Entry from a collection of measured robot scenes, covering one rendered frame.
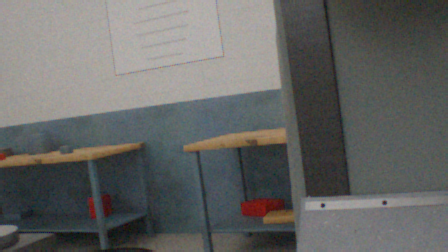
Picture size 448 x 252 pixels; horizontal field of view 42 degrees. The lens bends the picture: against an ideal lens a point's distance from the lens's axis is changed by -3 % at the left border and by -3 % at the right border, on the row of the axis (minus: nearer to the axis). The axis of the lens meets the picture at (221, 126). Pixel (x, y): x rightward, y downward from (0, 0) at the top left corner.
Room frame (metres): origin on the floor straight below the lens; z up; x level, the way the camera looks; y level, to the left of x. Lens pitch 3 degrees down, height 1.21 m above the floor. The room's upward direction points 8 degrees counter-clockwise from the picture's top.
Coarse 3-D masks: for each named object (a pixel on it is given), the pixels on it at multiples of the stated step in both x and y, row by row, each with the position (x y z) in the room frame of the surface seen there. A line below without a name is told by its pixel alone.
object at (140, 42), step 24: (120, 0) 5.69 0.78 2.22; (144, 0) 5.56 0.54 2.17; (168, 0) 5.43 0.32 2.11; (192, 0) 5.31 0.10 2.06; (216, 0) 5.20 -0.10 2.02; (120, 24) 5.71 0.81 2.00; (144, 24) 5.58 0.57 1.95; (168, 24) 5.45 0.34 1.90; (192, 24) 5.33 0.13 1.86; (216, 24) 5.21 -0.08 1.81; (120, 48) 5.73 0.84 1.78; (144, 48) 5.59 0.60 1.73; (168, 48) 5.47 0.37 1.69; (192, 48) 5.34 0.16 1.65; (216, 48) 5.23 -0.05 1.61; (120, 72) 5.75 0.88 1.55
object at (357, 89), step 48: (288, 0) 0.80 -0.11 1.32; (336, 0) 0.77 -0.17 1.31; (384, 0) 0.74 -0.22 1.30; (432, 0) 0.71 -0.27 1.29; (288, 48) 0.80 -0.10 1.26; (336, 48) 0.77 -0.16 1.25; (384, 48) 0.74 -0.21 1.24; (432, 48) 0.71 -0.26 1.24; (288, 96) 0.81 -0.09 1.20; (336, 96) 0.77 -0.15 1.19; (384, 96) 0.75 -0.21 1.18; (432, 96) 0.72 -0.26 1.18; (288, 144) 0.84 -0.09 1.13; (336, 144) 0.78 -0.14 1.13; (384, 144) 0.75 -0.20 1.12; (432, 144) 0.72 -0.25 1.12; (336, 192) 0.78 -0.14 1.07; (384, 192) 0.75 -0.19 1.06
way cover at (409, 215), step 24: (432, 192) 0.72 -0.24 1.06; (312, 216) 0.79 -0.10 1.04; (336, 216) 0.77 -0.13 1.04; (360, 216) 0.75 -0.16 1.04; (384, 216) 0.74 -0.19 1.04; (408, 216) 0.72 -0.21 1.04; (432, 216) 0.71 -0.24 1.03; (312, 240) 0.77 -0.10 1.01; (336, 240) 0.76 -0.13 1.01; (360, 240) 0.74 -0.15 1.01; (384, 240) 0.72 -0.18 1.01; (408, 240) 0.71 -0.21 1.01; (432, 240) 0.69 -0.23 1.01
